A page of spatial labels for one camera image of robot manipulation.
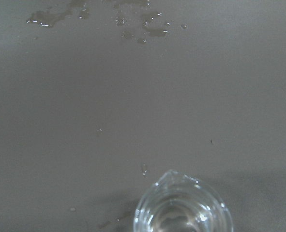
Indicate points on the clear glass measuring cup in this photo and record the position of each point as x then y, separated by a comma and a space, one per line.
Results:
177, 202

